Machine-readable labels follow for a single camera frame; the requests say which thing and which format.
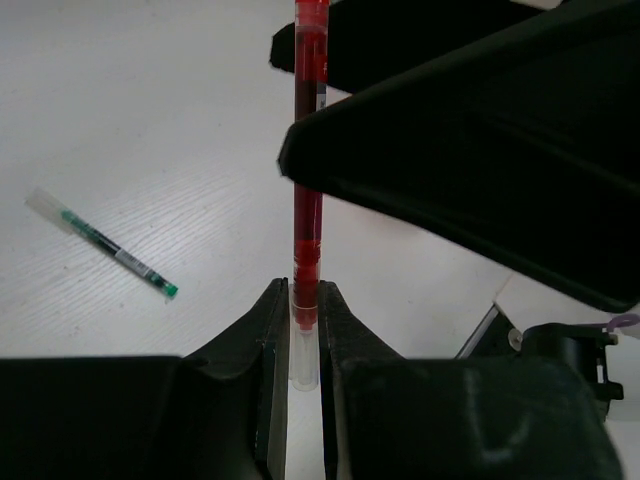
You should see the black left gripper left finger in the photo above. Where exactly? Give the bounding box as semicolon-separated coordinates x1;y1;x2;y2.
1;279;289;479

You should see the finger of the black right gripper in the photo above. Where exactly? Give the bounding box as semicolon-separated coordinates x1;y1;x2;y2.
278;1;639;312
269;0;561;96

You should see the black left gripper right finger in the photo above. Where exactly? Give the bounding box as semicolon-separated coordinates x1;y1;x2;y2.
318;282;624;479

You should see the green pen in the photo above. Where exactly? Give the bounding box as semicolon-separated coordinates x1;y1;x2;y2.
25;188;179;299

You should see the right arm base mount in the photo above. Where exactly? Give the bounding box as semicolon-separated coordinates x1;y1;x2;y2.
456;302;639;422

